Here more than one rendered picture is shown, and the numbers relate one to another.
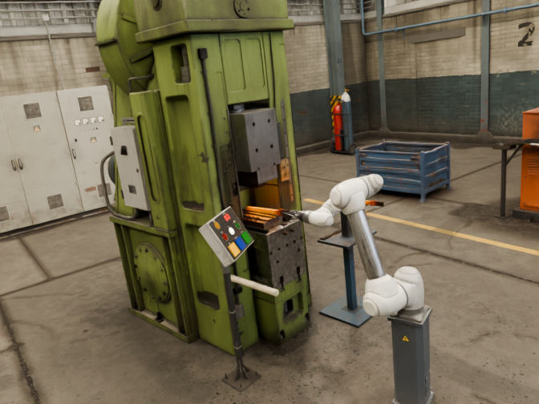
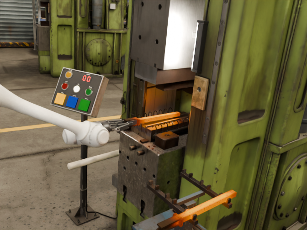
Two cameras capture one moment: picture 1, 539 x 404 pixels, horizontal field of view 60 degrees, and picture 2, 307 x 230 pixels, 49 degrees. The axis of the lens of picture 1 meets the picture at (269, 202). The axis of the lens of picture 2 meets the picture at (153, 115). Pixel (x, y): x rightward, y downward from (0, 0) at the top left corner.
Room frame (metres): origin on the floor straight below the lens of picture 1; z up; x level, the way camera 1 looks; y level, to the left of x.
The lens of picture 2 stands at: (3.39, -1.88, 1.77)
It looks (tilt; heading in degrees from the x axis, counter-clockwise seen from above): 21 degrees down; 93
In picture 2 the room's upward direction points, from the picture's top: 5 degrees clockwise
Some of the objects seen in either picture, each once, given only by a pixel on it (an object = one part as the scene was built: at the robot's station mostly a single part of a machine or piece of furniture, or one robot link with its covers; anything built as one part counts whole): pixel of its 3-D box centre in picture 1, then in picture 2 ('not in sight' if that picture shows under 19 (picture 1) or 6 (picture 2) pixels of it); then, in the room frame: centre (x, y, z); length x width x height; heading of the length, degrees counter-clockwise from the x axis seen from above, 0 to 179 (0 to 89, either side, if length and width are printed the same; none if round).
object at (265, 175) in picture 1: (247, 172); (172, 69); (3.38, 0.14, 1.32); 0.42 x 0.20 x 0.10; 44
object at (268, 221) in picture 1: (253, 218); (166, 123); (3.38, 0.14, 0.96); 0.42 x 0.20 x 0.09; 44
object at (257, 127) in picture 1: (247, 138); (181, 29); (3.41, 0.11, 1.56); 0.42 x 0.39 x 0.40; 44
